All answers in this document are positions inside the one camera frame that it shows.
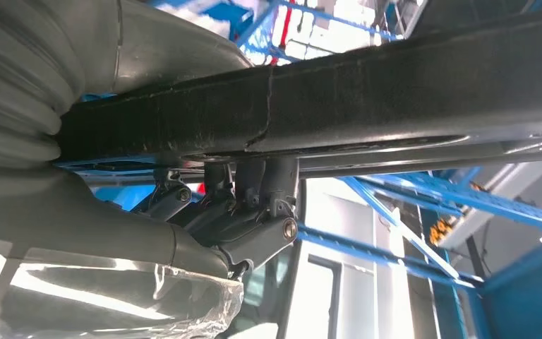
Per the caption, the blue metal shelf rack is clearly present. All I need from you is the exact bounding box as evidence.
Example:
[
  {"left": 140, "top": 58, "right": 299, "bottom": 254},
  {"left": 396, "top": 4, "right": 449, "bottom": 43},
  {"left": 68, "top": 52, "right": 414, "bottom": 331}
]
[
  {"left": 296, "top": 166, "right": 542, "bottom": 339},
  {"left": 151, "top": 0, "right": 405, "bottom": 66}
]

